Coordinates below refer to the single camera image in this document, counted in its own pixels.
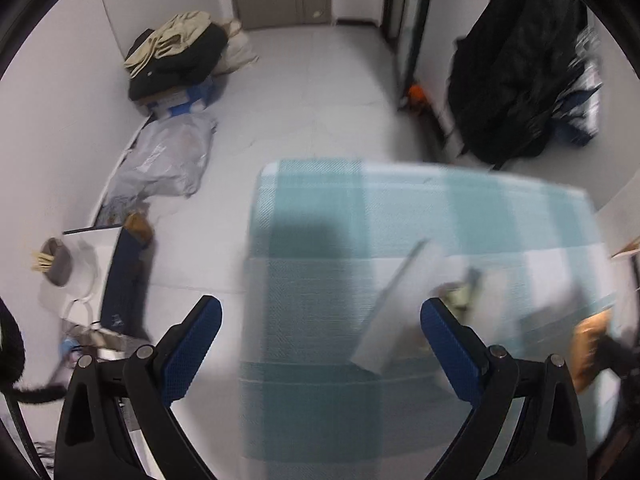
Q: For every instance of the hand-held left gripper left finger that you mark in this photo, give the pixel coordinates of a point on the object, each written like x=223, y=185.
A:
x=192, y=347

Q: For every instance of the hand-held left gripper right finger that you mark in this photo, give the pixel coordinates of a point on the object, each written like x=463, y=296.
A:
x=450, y=350

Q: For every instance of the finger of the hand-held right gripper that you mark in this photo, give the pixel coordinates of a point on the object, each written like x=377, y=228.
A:
x=615, y=357

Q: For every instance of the plain brown paper bag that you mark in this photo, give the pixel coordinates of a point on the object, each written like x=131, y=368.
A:
x=587, y=350

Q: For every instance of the small olive object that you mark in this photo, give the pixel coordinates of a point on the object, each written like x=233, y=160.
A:
x=460, y=295

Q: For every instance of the white plastic packaging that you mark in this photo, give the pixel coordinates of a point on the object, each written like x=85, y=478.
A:
x=400, y=305

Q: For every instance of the dark blue box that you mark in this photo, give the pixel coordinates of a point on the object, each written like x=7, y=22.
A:
x=122, y=285

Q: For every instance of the brown cardboard piece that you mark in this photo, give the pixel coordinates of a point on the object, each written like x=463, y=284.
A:
x=627, y=251

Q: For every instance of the white box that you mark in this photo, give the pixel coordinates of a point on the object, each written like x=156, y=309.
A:
x=87, y=270

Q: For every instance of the small brown item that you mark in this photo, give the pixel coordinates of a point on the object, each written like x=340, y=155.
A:
x=139, y=227

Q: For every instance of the teal checked tablecloth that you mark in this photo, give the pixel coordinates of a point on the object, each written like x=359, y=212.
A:
x=325, y=260

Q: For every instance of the grey cup with chopsticks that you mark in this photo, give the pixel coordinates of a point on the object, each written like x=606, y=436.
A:
x=55, y=262

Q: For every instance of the person's black jacket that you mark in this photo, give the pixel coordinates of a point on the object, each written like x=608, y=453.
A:
x=12, y=350

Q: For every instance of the grey plastic bag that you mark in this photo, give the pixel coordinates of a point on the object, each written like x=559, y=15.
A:
x=160, y=155

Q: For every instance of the blue and white packet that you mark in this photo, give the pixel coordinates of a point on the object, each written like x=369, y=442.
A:
x=190, y=97

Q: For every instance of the orange object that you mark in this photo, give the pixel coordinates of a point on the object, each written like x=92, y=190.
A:
x=417, y=96

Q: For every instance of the striped cloth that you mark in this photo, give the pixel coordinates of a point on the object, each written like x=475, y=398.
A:
x=582, y=95

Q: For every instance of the pile of clothes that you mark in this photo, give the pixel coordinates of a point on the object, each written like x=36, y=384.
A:
x=175, y=60

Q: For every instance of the black backpack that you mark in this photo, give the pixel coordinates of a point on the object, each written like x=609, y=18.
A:
x=515, y=65

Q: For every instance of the cream cloth bag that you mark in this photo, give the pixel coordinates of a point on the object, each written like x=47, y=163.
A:
x=240, y=47

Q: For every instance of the dark door frame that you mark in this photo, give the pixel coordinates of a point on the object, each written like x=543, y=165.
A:
x=405, y=20

